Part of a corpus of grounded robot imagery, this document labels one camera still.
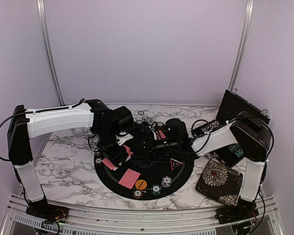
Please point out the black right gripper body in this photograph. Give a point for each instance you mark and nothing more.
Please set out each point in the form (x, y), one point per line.
(173, 144)

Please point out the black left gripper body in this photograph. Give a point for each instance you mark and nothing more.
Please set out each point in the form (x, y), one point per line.
(107, 146)

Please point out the red triangular marker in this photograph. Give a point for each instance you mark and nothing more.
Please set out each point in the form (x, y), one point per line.
(175, 164)

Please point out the red poker chip stack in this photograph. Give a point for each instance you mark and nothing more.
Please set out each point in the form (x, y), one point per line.
(98, 161)

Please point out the blue orange chip stack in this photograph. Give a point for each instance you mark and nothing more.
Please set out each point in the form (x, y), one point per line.
(166, 182)

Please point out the orange big blind button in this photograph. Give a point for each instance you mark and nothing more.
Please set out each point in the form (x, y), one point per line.
(141, 184)

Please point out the red playing card deck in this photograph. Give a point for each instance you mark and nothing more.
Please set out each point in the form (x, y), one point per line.
(109, 164)

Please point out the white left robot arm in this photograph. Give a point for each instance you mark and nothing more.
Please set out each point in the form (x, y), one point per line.
(27, 124)

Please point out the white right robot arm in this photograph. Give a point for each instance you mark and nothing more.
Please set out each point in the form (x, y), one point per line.
(253, 175)

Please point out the blue orange chips on marble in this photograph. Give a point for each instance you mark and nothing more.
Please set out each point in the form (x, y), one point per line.
(147, 119)

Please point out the round black poker mat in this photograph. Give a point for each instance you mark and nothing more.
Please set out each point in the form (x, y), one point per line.
(151, 167)

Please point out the floral fabric pouch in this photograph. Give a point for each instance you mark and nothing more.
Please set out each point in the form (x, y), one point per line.
(220, 183)

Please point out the black poker chip case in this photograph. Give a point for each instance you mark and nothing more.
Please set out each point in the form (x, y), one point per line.
(248, 126)

